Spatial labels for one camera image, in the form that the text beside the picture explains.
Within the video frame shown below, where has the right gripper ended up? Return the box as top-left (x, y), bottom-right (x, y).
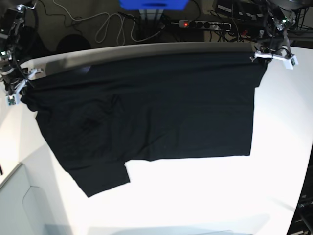
top-left (0, 67), bottom-right (44, 94)

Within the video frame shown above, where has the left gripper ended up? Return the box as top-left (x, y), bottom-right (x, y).
top-left (250, 37), bottom-right (293, 61)

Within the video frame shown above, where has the black T-shirt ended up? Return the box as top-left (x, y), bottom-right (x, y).
top-left (22, 52), bottom-right (267, 197)

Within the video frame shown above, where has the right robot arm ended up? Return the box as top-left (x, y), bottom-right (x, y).
top-left (0, 0), bottom-right (39, 95)

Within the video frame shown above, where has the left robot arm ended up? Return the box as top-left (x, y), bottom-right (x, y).
top-left (254, 0), bottom-right (311, 60)

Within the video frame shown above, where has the black power strip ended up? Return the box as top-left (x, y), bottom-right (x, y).
top-left (178, 20), bottom-right (232, 31)

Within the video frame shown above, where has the blue plastic box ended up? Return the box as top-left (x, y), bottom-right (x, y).
top-left (119, 0), bottom-right (189, 10)

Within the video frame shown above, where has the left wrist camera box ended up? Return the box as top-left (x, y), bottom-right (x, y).
top-left (283, 55), bottom-right (299, 70)

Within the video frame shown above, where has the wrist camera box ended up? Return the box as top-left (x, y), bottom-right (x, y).
top-left (283, 55), bottom-right (299, 70)
top-left (5, 94), bottom-right (20, 106)

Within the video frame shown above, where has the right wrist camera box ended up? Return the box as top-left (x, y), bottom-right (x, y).
top-left (5, 94), bottom-right (20, 106)

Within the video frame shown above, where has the grey cable on floor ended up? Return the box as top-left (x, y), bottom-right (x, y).
top-left (52, 0), bottom-right (162, 44)

